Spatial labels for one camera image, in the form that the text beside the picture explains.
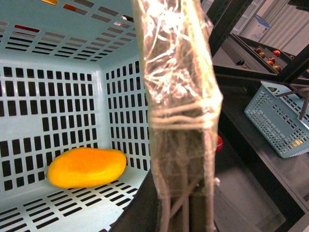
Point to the red apple near mango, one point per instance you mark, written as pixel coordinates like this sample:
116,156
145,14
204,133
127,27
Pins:
220,144

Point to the light blue plastic basket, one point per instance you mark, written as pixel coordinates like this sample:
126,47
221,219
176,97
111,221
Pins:
69,77

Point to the yellow mango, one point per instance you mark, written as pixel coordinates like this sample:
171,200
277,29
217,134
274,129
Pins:
86,167

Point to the plastic wrapped robot arm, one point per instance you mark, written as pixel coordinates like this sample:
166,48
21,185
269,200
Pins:
184,103

